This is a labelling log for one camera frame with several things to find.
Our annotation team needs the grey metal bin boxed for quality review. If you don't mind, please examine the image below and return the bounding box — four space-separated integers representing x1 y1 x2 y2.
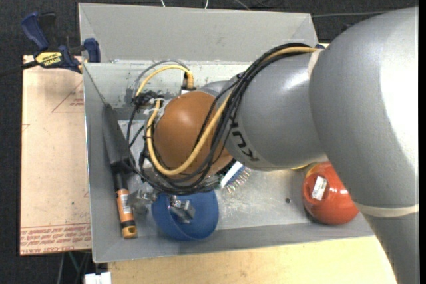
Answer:
78 2 377 264

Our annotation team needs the brown cardboard board, red print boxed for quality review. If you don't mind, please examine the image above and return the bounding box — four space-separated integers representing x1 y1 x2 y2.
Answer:
19 54 93 257

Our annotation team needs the black scraper with orange handle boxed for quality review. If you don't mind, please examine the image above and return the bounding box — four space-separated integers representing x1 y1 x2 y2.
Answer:
101 102 138 240

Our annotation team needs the white brush with bristles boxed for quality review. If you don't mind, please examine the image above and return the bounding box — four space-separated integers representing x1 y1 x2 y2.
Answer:
219 159 253 194

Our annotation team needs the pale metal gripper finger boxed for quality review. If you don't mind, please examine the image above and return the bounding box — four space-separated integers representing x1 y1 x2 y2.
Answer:
168 195 196 224
127 188 158 214

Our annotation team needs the blue bowl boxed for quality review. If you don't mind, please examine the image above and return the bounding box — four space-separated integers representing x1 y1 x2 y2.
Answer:
150 188 220 241

